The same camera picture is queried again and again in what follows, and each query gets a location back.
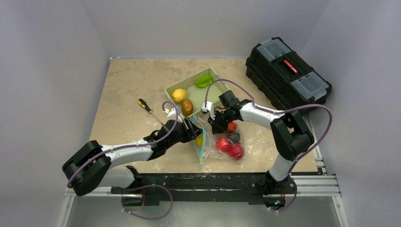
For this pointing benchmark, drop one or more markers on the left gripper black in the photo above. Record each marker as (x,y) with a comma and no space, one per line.
(191,132)

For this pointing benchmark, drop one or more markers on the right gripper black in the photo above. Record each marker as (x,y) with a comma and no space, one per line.
(217,119)

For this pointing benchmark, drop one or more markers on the red fake tomato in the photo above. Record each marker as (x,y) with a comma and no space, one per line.
(222,145)

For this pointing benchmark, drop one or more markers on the clear zip top bag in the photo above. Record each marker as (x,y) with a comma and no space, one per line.
(208,150)

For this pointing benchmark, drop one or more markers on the brown fake kiwi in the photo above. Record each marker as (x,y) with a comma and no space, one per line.
(187,107)

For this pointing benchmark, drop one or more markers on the yellow fake lemon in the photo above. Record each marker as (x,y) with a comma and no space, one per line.
(179,95)

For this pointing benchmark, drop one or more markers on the green fake lime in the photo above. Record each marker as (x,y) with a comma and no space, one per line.
(204,81)

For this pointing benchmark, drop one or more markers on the yellow fake pepper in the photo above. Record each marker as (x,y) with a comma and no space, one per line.
(199,141)

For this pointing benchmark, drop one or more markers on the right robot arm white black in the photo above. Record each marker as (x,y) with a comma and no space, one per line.
(291,135)

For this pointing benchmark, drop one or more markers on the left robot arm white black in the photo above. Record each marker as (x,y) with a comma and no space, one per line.
(89,165)

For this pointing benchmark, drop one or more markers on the dark purple fake fruit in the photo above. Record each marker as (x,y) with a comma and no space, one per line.
(234,137)

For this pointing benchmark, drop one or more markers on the red fake apple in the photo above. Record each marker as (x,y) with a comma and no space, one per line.
(235,151)

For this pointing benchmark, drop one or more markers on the green plastic basket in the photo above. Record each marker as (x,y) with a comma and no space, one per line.
(197,94)

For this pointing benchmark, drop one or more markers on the yellow black screwdriver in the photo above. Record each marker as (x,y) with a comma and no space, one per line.
(145,106)

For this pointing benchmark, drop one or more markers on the black toolbox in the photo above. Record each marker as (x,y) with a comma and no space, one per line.
(284,77)

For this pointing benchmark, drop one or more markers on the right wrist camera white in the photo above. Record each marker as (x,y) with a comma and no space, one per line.
(208,108)

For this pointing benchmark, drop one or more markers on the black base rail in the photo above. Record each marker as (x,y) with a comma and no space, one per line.
(252,188)

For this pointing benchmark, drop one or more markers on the aluminium frame rail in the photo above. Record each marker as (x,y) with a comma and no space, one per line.
(316,203)

